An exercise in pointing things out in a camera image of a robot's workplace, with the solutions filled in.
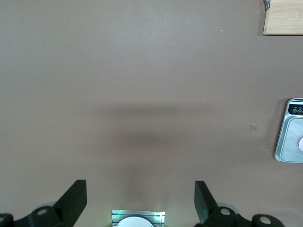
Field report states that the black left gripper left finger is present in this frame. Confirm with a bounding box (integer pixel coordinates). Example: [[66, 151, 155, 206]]
[[0, 179, 88, 227]]

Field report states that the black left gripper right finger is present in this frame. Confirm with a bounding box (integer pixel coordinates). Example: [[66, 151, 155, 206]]
[[194, 181, 284, 227]]

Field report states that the silver digital kitchen scale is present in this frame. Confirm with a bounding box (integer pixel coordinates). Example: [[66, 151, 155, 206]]
[[274, 98, 303, 163]]

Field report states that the wooden cutting board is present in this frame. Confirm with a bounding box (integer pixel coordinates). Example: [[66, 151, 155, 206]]
[[262, 0, 303, 36]]

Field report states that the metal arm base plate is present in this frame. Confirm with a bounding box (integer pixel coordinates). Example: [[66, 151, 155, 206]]
[[110, 209, 166, 227]]

